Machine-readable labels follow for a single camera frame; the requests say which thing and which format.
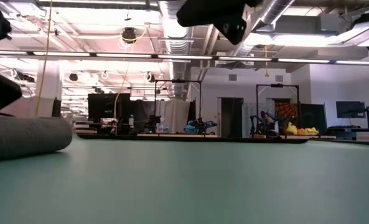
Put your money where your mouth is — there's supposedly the yellow cloth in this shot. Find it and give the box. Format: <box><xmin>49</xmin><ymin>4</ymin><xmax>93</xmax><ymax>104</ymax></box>
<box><xmin>284</xmin><ymin>121</ymin><xmax>319</xmax><ymax>136</ymax></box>

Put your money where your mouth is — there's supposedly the large black screen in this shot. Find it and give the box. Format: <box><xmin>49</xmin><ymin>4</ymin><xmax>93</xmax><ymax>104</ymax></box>
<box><xmin>87</xmin><ymin>92</ymin><xmax>131</xmax><ymax>124</ymax></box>

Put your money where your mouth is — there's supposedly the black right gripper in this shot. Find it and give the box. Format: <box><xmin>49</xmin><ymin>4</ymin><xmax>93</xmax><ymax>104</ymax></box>
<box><xmin>175</xmin><ymin>0</ymin><xmax>263</xmax><ymax>46</ymax></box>

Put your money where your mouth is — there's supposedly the silver air duct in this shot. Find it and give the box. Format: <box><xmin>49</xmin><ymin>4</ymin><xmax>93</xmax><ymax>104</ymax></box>
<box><xmin>158</xmin><ymin>0</ymin><xmax>297</xmax><ymax>100</ymax></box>

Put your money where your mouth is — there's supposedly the black computer monitor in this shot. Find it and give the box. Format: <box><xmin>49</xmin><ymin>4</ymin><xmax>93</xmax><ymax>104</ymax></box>
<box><xmin>335</xmin><ymin>100</ymin><xmax>367</xmax><ymax>119</ymax></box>

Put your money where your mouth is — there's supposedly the long ceiling light strip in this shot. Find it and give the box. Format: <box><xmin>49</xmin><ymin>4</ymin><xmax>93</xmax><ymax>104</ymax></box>
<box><xmin>0</xmin><ymin>49</ymin><xmax>369</xmax><ymax>67</ymax></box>

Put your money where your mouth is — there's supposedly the black ceiling device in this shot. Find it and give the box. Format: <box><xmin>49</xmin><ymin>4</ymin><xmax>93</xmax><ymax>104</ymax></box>
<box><xmin>121</xmin><ymin>27</ymin><xmax>138</xmax><ymax>44</ymax></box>

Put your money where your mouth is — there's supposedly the orange patterned cloth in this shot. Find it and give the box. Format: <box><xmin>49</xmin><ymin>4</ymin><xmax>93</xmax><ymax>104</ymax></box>
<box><xmin>274</xmin><ymin>102</ymin><xmax>299</xmax><ymax>131</ymax></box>

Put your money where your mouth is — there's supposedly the grey towel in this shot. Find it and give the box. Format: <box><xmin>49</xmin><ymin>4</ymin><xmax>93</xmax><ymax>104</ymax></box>
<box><xmin>0</xmin><ymin>114</ymin><xmax>74</xmax><ymax>163</ymax></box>

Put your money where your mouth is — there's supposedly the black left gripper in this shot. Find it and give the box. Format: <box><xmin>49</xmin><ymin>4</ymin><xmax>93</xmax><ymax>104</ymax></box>
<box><xmin>0</xmin><ymin>70</ymin><xmax>23</xmax><ymax>118</ymax></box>

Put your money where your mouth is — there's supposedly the blue cloth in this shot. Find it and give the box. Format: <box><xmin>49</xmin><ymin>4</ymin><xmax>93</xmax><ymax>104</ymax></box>
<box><xmin>183</xmin><ymin>119</ymin><xmax>218</xmax><ymax>135</ymax></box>

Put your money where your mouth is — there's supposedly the yellow cable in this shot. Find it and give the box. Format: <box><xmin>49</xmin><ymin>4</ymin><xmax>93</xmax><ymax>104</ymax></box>
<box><xmin>35</xmin><ymin>0</ymin><xmax>54</xmax><ymax>116</ymax></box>
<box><xmin>113</xmin><ymin>27</ymin><xmax>148</xmax><ymax>135</ymax></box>

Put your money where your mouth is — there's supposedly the black desk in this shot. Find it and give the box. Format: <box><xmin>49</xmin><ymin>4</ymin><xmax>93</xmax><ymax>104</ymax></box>
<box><xmin>327</xmin><ymin>124</ymin><xmax>369</xmax><ymax>141</ymax></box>

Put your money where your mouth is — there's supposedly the white curtain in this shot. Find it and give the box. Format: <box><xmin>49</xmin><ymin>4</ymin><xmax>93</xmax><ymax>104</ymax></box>
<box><xmin>159</xmin><ymin>98</ymin><xmax>192</xmax><ymax>134</ymax></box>

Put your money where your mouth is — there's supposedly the teal table mat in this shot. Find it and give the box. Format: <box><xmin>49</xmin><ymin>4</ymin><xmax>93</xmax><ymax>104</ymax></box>
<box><xmin>0</xmin><ymin>133</ymin><xmax>369</xmax><ymax>224</ymax></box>

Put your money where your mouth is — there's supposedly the black metal table frame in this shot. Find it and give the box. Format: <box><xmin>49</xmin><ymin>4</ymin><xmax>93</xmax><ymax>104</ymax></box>
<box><xmin>77</xmin><ymin>133</ymin><xmax>369</xmax><ymax>147</ymax></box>

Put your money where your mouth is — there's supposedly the dark partition panel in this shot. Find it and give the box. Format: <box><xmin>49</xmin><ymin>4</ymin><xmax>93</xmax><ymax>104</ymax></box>
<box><xmin>299</xmin><ymin>103</ymin><xmax>327</xmax><ymax>134</ymax></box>

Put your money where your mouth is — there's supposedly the black robot station frame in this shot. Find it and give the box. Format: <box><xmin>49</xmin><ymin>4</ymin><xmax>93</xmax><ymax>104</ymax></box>
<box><xmin>255</xmin><ymin>83</ymin><xmax>300</xmax><ymax>138</ymax></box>
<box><xmin>154</xmin><ymin>79</ymin><xmax>203</xmax><ymax>135</ymax></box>

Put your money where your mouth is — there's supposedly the dark door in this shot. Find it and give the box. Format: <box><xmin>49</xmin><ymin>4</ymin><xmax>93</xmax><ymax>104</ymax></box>
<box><xmin>220</xmin><ymin>97</ymin><xmax>245</xmax><ymax>138</ymax></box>

